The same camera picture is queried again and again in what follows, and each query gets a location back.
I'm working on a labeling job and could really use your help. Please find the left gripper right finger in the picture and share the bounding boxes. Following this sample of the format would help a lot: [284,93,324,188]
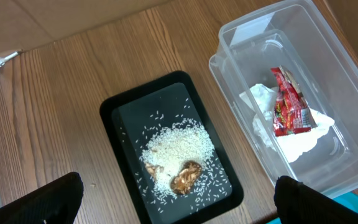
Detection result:
[273,175,358,224]

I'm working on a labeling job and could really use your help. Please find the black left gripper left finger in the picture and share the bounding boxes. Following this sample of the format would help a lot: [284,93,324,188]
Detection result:
[0,172,84,224]

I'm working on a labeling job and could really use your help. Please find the red snack wrapper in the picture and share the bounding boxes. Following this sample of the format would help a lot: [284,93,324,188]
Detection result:
[270,66,317,137]

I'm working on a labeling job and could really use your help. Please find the brown food scrap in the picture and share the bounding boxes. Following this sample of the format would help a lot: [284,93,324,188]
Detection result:
[170,161,202,195]

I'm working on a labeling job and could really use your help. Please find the black food waste tray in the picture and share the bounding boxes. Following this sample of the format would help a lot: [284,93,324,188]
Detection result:
[99,71,244,223]

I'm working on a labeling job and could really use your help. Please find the clear plastic waste bin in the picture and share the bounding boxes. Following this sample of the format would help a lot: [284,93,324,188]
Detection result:
[209,1,358,198]

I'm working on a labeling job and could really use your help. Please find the teal serving tray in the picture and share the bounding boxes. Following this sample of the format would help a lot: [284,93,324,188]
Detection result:
[268,193,358,224]

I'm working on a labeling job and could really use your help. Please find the pile of white rice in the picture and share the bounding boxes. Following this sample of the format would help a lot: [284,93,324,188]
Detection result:
[134,97,229,213]

